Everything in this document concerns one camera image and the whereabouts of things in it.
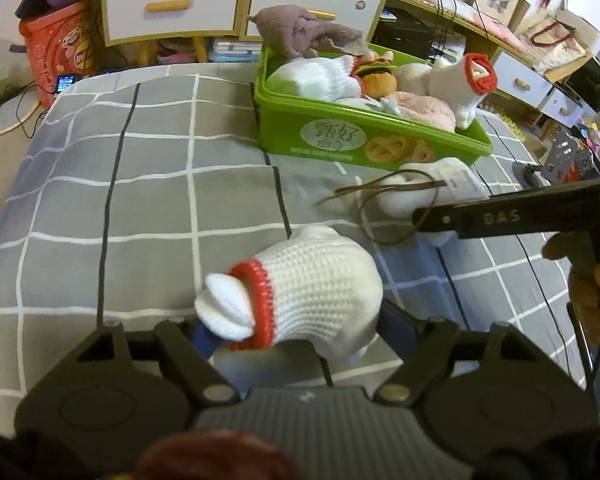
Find paper bag red handles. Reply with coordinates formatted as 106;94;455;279
524;9;594;77

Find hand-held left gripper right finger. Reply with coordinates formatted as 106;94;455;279
370;299;537;406

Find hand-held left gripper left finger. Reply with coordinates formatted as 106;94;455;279
75;317;241;407

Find small white drawer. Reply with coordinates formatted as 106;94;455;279
492;52;554;107
537;90;586;127

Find black round stand base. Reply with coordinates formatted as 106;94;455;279
512;160;547;189

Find person's right hand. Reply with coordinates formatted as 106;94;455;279
541;233;600;347

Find red printed snack barrel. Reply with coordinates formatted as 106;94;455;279
18;0;97;109

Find long wooden cabinet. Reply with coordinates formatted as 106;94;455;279
99;0;597;127

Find green plastic storage box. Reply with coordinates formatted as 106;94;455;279
253;42;495;167

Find grey checked blanket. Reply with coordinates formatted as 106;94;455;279
0;62;600;433

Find black printer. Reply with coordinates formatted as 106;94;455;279
372;7;436;59

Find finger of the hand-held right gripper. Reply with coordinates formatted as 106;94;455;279
411;179;600;241

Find orange and dark box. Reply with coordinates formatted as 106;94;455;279
544;129;600;187

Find pink fluffy plush toy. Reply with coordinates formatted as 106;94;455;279
390;90;457;134

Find burger plush toy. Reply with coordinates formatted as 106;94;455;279
354;57;399;99

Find purple grey plush toy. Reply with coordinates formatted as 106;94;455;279
247;4;369;59

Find round white floor pad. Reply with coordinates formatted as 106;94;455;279
0;91;42;139

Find clear storage box blue lid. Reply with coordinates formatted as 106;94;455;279
212;37;264;62

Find white knit glove red cuff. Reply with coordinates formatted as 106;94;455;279
429;52;496;129
194;225;385;367
267;55;364;104

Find cream plush toy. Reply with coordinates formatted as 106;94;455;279
394;62;434;95

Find pack of yellow bottles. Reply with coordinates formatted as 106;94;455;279
479;100;525;137

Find black cables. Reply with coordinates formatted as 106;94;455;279
420;0;496;61

